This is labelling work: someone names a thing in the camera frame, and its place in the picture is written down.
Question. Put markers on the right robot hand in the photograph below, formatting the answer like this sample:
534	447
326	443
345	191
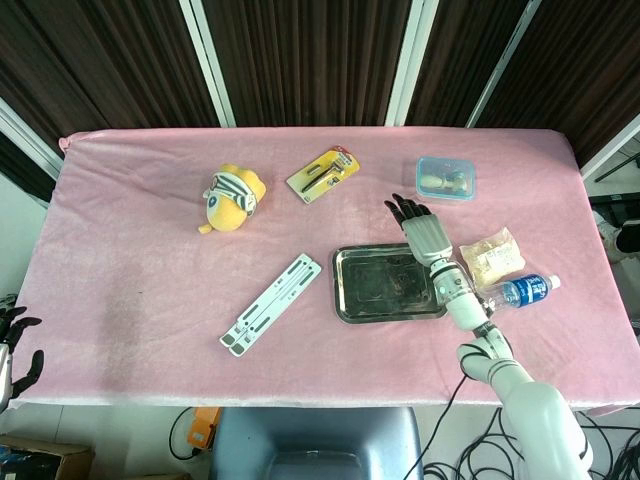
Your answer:
425	234

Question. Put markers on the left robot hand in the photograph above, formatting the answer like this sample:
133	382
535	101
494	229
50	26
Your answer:
15	345

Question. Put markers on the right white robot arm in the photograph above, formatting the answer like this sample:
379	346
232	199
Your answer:
500	367

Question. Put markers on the stainless steel tray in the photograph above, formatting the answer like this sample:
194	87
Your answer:
386	282

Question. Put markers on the clear bag of snacks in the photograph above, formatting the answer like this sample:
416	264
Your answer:
492	258

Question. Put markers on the clear blue-lidded plastic container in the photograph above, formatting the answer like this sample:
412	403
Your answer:
446	178

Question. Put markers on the clear plastic water bottle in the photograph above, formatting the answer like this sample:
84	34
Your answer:
517	291

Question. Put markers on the pink tablecloth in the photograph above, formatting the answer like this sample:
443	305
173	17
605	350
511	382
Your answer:
320	265

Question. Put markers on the cardboard box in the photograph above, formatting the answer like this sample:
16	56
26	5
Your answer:
40	460

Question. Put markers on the razor in yellow blister pack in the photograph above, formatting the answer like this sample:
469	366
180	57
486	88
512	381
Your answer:
323	173

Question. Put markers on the white folding laptop stand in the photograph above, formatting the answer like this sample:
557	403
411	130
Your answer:
270	304

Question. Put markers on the yellow plush toy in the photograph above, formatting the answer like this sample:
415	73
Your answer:
233	197

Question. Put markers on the orange power strip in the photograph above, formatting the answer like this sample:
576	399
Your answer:
205	424

